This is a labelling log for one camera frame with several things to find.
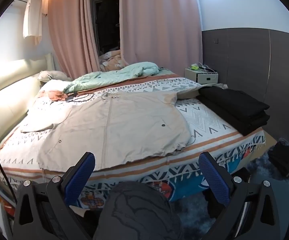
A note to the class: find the green object on nightstand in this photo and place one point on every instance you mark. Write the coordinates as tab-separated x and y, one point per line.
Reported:
194	67

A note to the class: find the person's leg in dark pants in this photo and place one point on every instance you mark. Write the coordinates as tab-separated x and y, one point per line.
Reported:
134	212

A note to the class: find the pink curtain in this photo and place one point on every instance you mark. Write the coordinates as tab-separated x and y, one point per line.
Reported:
159	25
69	30

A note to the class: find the peach printed blanket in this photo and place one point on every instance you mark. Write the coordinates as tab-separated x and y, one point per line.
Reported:
112	60

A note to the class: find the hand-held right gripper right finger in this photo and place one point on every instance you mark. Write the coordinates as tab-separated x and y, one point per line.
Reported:
213	177

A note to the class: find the orange cloth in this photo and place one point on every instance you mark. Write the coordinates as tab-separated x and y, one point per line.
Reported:
55	95

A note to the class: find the dark hanging garment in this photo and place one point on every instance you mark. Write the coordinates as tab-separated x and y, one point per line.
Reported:
109	10

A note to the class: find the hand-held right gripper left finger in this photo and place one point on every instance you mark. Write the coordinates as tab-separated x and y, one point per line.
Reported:
80	177

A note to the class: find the white hanging garment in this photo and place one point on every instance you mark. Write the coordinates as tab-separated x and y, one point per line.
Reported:
33	17

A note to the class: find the white nightstand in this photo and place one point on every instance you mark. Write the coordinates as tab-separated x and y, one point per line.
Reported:
204	77

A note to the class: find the beige jacket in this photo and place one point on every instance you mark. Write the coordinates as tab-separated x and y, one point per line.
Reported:
134	125

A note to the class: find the grey pillow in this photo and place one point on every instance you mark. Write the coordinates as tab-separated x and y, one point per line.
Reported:
54	75

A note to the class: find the cardboard floor mat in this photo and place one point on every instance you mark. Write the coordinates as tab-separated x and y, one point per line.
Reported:
269	140

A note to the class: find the bed with patterned sheet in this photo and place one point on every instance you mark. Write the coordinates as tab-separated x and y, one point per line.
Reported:
209	120

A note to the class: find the beige padded headboard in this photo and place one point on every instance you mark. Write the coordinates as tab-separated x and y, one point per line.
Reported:
9	92

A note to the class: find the black folded clothes stack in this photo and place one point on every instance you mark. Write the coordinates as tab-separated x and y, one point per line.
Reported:
234	107

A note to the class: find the mint green duvet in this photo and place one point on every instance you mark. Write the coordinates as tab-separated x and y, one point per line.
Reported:
109	77

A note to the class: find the dark clothing on floor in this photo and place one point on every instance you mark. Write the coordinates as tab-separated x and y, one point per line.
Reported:
283	157

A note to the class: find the black power adapter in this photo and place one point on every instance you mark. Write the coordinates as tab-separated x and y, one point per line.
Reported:
73	95

